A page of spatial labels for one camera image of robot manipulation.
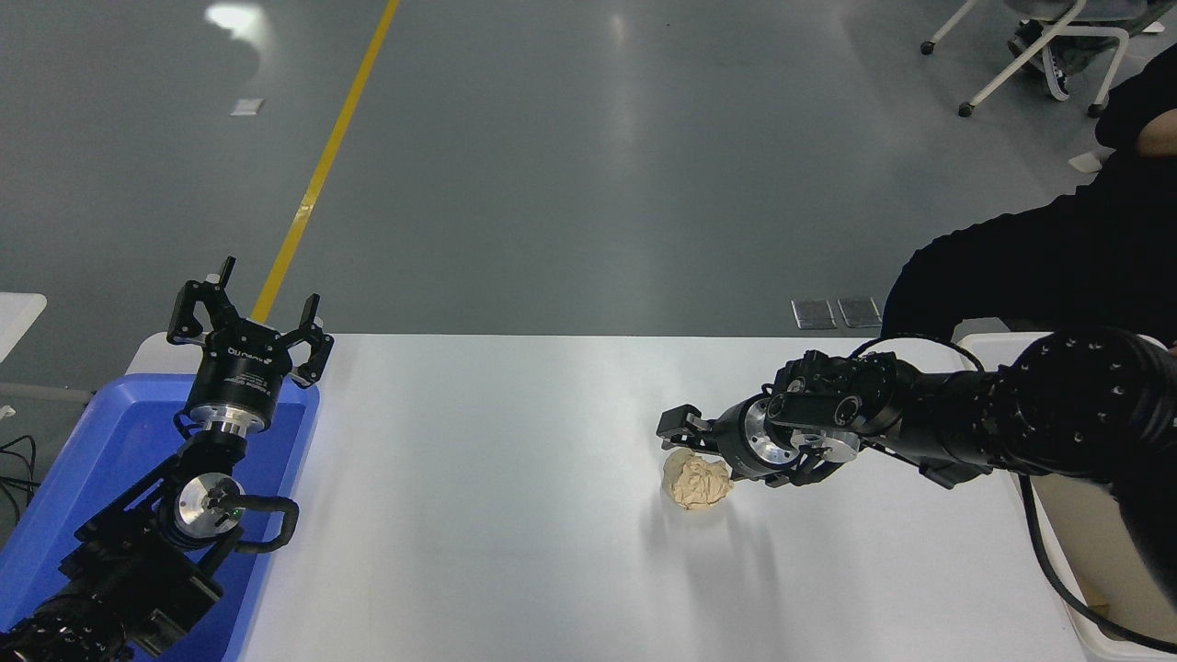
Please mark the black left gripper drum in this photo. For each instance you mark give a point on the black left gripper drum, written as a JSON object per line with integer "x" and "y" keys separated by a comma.
{"x": 241, "y": 377}

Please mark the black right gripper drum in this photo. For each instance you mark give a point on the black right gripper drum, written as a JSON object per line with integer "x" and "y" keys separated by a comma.
{"x": 731, "y": 441}

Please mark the tan paper ball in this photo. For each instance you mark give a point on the tan paper ball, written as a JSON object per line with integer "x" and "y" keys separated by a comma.
{"x": 694, "y": 487}

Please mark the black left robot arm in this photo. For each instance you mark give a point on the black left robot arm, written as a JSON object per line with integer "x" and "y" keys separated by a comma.
{"x": 129, "y": 570}

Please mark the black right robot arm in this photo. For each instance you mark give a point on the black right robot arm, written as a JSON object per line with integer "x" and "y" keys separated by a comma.
{"x": 1085, "y": 405}

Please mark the person's forearm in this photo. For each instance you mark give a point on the person's forearm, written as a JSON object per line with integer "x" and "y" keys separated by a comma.
{"x": 1160, "y": 138}

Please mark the grey metal floor plate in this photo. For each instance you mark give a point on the grey metal floor plate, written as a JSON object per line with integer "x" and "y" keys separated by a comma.
{"x": 859, "y": 312}
{"x": 814, "y": 313}

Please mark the blue plastic tray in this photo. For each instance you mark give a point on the blue plastic tray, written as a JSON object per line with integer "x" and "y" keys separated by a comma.
{"x": 101, "y": 450}

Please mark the white side table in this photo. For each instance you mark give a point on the white side table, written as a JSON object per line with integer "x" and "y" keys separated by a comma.
{"x": 18, "y": 317}

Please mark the large pale plastic bin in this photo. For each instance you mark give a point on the large pale plastic bin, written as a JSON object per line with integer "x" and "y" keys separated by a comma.
{"x": 1090, "y": 538}

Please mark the tan paper scrap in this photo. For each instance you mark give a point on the tan paper scrap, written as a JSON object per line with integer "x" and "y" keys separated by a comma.
{"x": 1099, "y": 607}

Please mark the person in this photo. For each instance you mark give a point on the person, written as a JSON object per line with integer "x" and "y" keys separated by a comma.
{"x": 1057, "y": 257}
{"x": 1057, "y": 74}

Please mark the small white scrap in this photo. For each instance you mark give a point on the small white scrap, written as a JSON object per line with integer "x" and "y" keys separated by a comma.
{"x": 1085, "y": 162}

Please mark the white rolling chair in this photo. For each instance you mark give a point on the white rolling chair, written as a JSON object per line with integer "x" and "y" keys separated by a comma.
{"x": 1011, "y": 74}

